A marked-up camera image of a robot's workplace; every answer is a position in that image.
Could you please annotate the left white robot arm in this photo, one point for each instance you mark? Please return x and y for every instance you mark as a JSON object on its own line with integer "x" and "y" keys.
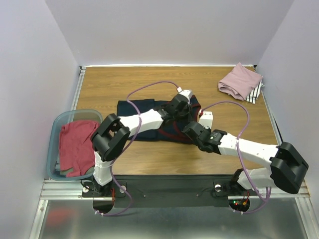
{"x": 110, "y": 137}

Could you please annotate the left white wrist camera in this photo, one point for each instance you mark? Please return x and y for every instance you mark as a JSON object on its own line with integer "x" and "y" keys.
{"x": 187, "y": 93}

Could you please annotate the blue plastic bin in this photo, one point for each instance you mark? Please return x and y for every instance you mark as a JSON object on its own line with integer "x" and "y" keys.
{"x": 53, "y": 164}

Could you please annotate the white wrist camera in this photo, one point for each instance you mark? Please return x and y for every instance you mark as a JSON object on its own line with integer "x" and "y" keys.
{"x": 206, "y": 119}
{"x": 187, "y": 93}

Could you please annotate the striped white folded tank top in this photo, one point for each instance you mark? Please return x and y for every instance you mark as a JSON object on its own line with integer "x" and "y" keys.
{"x": 254, "y": 94}

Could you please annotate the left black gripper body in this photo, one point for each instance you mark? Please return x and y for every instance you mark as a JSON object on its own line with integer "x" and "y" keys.
{"x": 184, "y": 117}

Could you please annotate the navy basketball tank top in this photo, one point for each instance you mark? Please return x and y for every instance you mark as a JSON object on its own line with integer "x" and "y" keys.
{"x": 171, "y": 132}

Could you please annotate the folded pink tank top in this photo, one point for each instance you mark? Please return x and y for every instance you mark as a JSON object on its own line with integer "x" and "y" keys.
{"x": 239, "y": 82}

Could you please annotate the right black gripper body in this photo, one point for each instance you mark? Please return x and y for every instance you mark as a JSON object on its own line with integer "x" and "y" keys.
{"x": 192, "y": 128}

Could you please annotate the maroon red tank top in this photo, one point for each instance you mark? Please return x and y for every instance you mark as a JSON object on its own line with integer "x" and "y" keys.
{"x": 76, "y": 154}

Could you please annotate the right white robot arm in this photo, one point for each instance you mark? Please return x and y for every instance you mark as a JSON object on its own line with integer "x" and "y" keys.
{"x": 282, "y": 166}

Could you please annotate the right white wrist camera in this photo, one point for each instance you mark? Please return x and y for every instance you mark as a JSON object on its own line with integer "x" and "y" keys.
{"x": 206, "y": 119}

